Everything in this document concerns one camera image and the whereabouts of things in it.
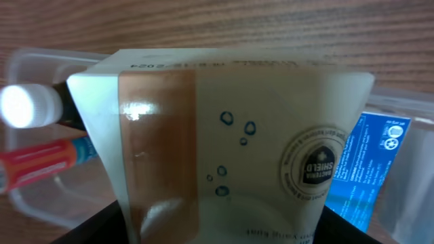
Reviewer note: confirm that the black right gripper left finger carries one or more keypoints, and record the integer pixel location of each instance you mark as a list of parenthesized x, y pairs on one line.
[(105, 227)]

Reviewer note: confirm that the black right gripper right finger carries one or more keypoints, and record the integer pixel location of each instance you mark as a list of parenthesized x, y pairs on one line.
[(333, 229)]

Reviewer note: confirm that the blue medicine box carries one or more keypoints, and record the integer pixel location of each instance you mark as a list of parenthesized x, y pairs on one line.
[(366, 160)]

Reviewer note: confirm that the orange bottle white cap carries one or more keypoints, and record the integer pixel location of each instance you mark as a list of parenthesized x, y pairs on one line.
[(27, 165)]

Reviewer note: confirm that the white blue plaster box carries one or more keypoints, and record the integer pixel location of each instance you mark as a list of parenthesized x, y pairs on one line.
[(219, 145)]

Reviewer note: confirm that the dark bottle white cap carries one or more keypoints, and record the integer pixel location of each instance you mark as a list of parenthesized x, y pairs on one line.
[(31, 105)]

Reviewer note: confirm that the clear plastic container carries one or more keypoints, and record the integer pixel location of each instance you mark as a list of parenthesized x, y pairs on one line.
[(404, 204)]

